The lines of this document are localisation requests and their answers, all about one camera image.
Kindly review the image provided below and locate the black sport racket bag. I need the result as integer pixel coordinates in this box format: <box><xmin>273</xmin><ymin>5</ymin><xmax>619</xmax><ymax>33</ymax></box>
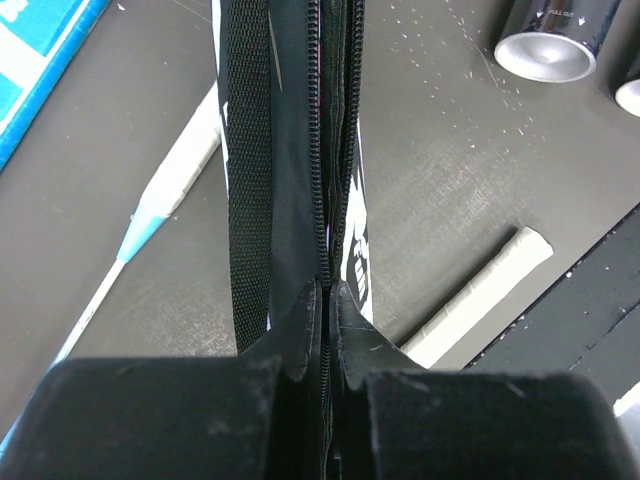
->
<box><xmin>209</xmin><ymin>0</ymin><xmax>376</xmax><ymax>354</ymax></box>

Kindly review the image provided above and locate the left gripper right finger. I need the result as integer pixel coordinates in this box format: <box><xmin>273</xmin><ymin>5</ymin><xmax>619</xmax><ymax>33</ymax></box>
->
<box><xmin>329</xmin><ymin>281</ymin><xmax>639</xmax><ymax>479</ymax></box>

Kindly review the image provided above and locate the blue sport racket bag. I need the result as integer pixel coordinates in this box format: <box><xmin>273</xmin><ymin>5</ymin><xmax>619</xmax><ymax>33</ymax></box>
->
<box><xmin>1</xmin><ymin>0</ymin><xmax>109</xmax><ymax>165</ymax></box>

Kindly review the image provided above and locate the white badminton racket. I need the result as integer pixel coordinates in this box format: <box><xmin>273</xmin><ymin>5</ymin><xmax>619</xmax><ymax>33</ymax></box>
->
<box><xmin>401</xmin><ymin>226</ymin><xmax>554</xmax><ymax>368</ymax></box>

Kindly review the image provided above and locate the black shuttlecock tube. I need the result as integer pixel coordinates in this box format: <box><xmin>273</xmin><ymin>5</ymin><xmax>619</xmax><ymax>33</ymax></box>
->
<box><xmin>612</xmin><ymin>1</ymin><xmax>639</xmax><ymax>118</ymax></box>
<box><xmin>494</xmin><ymin>0</ymin><xmax>621</xmax><ymax>84</ymax></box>

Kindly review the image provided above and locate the blue badminton racket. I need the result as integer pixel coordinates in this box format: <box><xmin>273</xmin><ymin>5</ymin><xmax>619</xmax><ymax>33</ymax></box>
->
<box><xmin>51</xmin><ymin>84</ymin><xmax>221</xmax><ymax>366</ymax></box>

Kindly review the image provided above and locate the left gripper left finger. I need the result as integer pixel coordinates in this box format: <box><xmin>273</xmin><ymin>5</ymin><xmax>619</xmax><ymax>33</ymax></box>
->
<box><xmin>1</xmin><ymin>280</ymin><xmax>320</xmax><ymax>479</ymax></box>

